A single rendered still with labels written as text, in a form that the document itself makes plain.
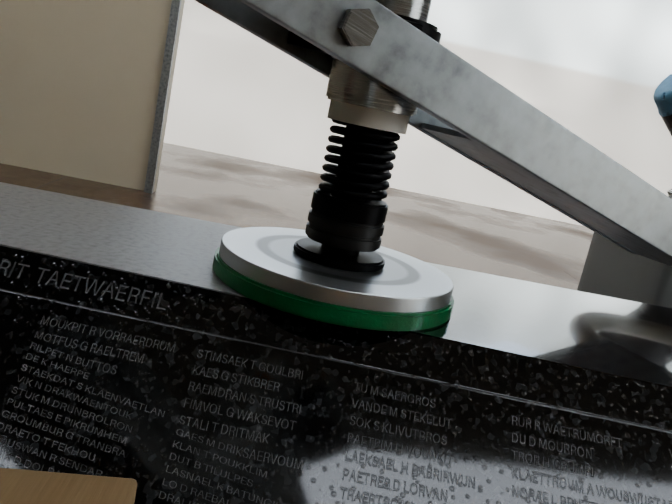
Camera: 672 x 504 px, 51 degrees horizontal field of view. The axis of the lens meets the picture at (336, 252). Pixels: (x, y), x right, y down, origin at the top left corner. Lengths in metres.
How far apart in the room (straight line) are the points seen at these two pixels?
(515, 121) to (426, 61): 0.10
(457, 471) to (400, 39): 0.32
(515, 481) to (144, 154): 5.16
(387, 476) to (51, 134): 5.34
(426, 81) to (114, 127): 5.09
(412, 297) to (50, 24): 5.28
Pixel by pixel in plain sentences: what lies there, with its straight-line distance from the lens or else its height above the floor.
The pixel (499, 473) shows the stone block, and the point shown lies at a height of 0.75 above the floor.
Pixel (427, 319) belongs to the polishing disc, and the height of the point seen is 0.83.
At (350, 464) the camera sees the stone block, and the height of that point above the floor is 0.74.
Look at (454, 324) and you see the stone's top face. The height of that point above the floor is 0.82.
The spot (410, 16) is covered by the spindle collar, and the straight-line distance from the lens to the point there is 0.60.
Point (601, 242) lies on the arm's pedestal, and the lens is 1.95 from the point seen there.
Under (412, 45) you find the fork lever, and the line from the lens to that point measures 0.56.
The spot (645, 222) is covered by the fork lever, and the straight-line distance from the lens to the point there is 0.75.
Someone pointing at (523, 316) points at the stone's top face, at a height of 0.82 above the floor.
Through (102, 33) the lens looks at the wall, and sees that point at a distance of 5.62.
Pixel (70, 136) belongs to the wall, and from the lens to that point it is 5.70.
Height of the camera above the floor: 0.99
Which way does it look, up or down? 12 degrees down
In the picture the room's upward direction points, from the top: 12 degrees clockwise
